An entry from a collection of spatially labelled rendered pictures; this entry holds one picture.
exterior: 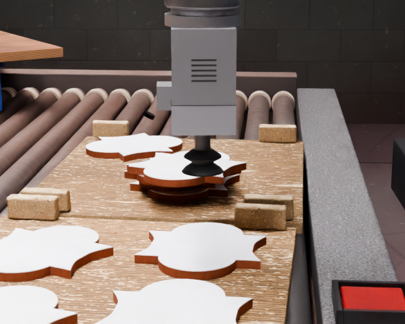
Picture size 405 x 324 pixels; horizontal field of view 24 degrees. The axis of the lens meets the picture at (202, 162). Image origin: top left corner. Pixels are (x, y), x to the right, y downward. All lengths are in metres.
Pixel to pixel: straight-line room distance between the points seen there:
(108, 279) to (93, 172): 0.40
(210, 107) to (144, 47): 5.07
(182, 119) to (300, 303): 0.21
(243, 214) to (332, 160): 0.43
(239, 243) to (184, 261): 0.08
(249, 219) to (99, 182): 0.28
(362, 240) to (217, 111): 0.29
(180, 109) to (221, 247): 0.16
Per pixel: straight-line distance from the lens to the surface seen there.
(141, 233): 1.05
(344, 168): 1.42
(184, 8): 0.90
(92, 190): 1.22
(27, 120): 1.79
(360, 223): 1.17
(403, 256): 3.75
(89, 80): 2.06
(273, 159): 1.38
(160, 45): 5.96
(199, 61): 0.90
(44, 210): 1.11
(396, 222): 4.16
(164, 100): 0.93
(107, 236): 1.05
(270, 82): 2.02
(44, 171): 1.38
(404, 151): 1.40
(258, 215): 1.06
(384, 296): 0.92
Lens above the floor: 1.28
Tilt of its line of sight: 15 degrees down
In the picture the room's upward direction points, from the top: straight up
